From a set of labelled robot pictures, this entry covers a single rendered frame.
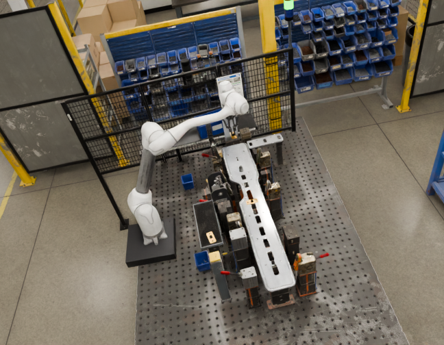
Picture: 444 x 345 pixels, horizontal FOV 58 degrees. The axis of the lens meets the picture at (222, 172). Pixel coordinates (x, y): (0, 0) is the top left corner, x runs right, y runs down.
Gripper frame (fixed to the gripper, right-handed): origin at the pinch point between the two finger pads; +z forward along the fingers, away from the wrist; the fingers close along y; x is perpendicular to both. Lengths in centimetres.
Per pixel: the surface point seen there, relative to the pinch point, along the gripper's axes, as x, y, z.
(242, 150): 10.0, 6.8, 29.0
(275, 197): -44, 18, 35
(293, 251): -87, 16, 41
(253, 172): -18.8, 8.5, 29.0
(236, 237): -83, -18, 18
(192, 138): 37, -31, 26
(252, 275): -108, -15, 23
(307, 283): -110, 18, 46
